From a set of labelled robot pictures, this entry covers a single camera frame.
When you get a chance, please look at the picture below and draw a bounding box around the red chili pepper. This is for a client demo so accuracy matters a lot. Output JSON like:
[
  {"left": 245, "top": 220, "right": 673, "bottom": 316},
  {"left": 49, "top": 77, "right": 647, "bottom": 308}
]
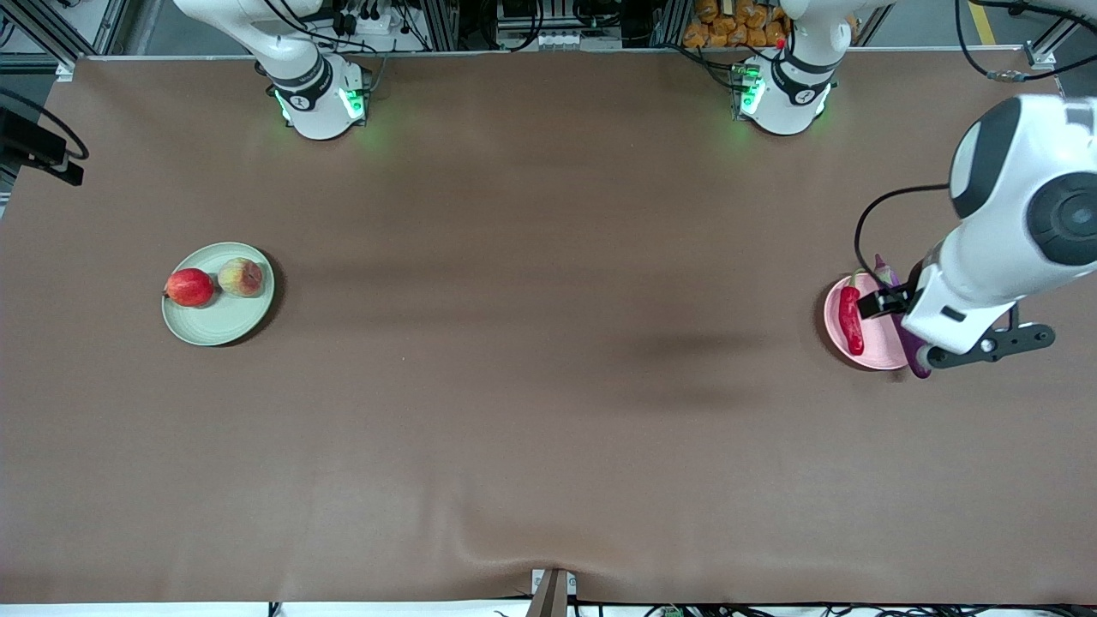
[{"left": 839, "top": 271, "right": 867, "bottom": 357}]

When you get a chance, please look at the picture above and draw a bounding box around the brown table cloth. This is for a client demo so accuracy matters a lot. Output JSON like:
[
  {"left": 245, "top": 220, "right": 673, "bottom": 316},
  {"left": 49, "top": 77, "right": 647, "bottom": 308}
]
[{"left": 0, "top": 47, "right": 1097, "bottom": 605}]

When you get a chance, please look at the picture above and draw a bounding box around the red pomegranate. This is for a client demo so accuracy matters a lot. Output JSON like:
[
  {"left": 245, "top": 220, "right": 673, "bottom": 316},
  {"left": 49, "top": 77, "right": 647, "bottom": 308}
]
[{"left": 163, "top": 267, "right": 216, "bottom": 309}]

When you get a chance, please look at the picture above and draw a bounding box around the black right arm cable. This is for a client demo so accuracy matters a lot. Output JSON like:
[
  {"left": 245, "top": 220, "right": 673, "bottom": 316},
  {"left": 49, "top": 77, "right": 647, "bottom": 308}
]
[{"left": 0, "top": 86, "right": 90, "bottom": 162}]

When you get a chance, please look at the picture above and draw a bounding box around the long purple eggplant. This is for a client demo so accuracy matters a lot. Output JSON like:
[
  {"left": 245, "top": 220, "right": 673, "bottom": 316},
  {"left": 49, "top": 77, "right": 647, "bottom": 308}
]
[{"left": 872, "top": 254, "right": 932, "bottom": 380}]

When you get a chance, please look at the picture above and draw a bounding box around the white power strip with plugs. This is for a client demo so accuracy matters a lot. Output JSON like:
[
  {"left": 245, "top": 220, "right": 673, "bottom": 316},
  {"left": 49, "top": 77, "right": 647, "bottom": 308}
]
[{"left": 330, "top": 0, "right": 414, "bottom": 39}]

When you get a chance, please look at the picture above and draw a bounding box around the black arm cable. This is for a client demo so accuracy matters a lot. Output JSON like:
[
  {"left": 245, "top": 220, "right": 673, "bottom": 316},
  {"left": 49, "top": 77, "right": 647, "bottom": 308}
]
[
  {"left": 0, "top": 86, "right": 90, "bottom": 162},
  {"left": 854, "top": 0, "right": 1097, "bottom": 277}
]

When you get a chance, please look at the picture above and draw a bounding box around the pink round plate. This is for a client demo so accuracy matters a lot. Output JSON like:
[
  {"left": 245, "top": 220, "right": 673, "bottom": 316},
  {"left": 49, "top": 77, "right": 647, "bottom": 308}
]
[{"left": 823, "top": 273, "right": 911, "bottom": 371}]

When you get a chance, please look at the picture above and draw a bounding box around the light green round plate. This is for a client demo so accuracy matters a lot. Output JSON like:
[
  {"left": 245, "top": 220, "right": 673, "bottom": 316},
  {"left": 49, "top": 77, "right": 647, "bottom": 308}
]
[{"left": 161, "top": 242, "right": 276, "bottom": 348}]

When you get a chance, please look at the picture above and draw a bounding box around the metal table edge bracket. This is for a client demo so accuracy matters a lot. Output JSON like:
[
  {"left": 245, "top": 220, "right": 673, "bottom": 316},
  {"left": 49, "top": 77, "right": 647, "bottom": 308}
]
[{"left": 531, "top": 568, "right": 577, "bottom": 617}]

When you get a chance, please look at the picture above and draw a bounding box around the yellow-pink peach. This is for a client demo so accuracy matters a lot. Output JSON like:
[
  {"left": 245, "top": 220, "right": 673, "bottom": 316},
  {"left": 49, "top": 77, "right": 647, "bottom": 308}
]
[{"left": 217, "top": 257, "right": 266, "bottom": 298}]

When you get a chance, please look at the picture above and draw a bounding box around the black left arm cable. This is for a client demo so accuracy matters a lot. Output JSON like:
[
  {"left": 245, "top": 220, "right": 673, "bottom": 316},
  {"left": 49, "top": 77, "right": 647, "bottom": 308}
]
[{"left": 854, "top": 0, "right": 1097, "bottom": 277}]

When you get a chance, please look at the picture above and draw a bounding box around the orange snack bag pile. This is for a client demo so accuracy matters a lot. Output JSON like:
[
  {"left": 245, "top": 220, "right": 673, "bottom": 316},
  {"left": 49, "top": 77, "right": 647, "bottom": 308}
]
[{"left": 683, "top": 0, "right": 789, "bottom": 50}]

